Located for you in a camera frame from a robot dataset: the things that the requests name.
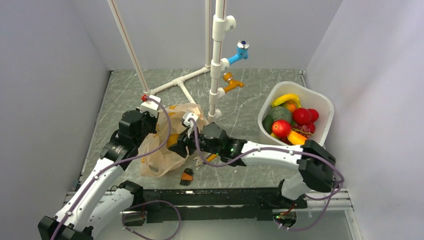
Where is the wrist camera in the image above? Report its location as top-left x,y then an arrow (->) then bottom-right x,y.
182,110 -> 199,138
139,94 -> 162,118

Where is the yellow fake banana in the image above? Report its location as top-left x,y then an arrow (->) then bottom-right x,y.
270,93 -> 302,108

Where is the bright red fake apple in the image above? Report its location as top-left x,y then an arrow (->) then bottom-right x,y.
271,119 -> 292,139

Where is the silver combination wrench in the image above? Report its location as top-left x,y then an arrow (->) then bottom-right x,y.
194,157 -> 204,167

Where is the orange plastic bag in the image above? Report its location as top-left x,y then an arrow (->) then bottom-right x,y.
138,103 -> 209,178

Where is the yellow fake fruit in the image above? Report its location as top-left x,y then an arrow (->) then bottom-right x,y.
166,133 -> 179,149

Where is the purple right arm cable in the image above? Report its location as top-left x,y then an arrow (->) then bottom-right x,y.
190,119 -> 345,232

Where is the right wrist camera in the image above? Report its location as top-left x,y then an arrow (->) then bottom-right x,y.
182,110 -> 199,138

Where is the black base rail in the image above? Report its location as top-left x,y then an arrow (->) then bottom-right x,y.
124,187 -> 308,226

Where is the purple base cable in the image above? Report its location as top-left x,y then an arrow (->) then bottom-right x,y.
121,199 -> 182,240

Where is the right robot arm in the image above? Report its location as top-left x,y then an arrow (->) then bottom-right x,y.
166,122 -> 336,208

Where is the black orange hex key set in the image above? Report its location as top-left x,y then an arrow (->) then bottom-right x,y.
179,168 -> 194,186

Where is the green fake avocado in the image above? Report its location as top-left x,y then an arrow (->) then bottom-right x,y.
262,114 -> 274,134

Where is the blue tap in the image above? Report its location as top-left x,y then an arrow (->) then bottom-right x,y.
227,40 -> 250,66

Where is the green fake melon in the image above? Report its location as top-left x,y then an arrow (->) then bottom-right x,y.
268,106 -> 293,124

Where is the fake orange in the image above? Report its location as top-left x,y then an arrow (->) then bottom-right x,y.
283,101 -> 298,113

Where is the orange handled screwdriver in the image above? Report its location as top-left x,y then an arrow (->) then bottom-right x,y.
196,154 -> 218,170

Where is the orange tap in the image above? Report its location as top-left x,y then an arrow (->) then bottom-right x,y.
222,72 -> 244,93

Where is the white plastic basket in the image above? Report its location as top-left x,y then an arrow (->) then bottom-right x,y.
257,81 -> 335,146

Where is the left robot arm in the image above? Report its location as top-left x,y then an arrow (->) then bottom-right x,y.
37,108 -> 159,240

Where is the yellow fake mango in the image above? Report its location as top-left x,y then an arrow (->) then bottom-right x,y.
287,130 -> 308,145

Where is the white PVC pipe stand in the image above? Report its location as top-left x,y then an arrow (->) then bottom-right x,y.
107,0 -> 237,121

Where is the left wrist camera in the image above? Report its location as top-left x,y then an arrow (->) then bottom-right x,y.
139,94 -> 162,118

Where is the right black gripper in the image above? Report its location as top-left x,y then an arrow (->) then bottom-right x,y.
169,124 -> 223,158

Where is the red fake tomato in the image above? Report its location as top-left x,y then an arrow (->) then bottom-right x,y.
307,108 -> 320,123

